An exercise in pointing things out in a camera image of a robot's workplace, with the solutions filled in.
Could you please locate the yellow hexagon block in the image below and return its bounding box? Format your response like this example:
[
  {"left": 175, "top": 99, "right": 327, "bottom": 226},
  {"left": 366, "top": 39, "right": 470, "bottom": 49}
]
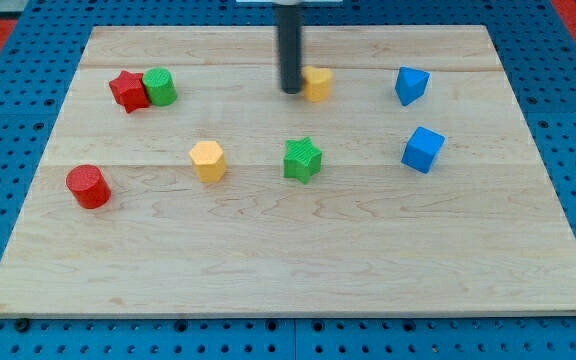
[{"left": 189, "top": 141, "right": 227, "bottom": 183}]

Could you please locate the yellow heart block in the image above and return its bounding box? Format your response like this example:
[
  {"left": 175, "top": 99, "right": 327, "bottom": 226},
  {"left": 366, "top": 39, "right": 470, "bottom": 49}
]
[{"left": 302, "top": 66, "right": 334, "bottom": 102}]

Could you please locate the green star block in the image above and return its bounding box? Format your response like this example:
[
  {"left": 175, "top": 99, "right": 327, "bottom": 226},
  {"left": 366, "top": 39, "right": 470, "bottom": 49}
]
[{"left": 283, "top": 137, "right": 323, "bottom": 184}]

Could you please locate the light wooden board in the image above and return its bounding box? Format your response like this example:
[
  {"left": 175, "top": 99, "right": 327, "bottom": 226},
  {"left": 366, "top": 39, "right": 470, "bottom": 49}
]
[{"left": 0, "top": 25, "right": 576, "bottom": 319}]

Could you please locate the blue cube block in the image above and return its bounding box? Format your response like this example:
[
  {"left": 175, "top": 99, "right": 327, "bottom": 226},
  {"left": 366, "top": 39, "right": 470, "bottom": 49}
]
[{"left": 401, "top": 127, "right": 445, "bottom": 174}]

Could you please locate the blue triangular prism block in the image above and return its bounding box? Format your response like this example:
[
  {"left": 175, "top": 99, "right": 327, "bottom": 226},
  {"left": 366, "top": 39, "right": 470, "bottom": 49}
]
[{"left": 394, "top": 67, "right": 430, "bottom": 106}]

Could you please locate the green cylinder block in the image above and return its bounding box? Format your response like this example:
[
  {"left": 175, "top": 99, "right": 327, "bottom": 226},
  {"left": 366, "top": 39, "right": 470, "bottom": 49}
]
[{"left": 142, "top": 67, "right": 177, "bottom": 106}]

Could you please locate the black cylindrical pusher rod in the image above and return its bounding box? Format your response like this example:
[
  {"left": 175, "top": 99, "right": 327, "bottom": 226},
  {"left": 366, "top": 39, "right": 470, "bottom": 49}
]
[{"left": 273, "top": 0, "right": 302, "bottom": 94}]

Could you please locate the red star block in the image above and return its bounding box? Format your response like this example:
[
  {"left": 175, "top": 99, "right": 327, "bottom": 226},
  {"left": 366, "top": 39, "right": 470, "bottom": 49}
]
[{"left": 109, "top": 70, "right": 150, "bottom": 113}]

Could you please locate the red cylinder block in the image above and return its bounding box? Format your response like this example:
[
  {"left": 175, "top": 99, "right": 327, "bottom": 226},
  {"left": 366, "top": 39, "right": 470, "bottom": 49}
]
[{"left": 66, "top": 164, "right": 111, "bottom": 209}]

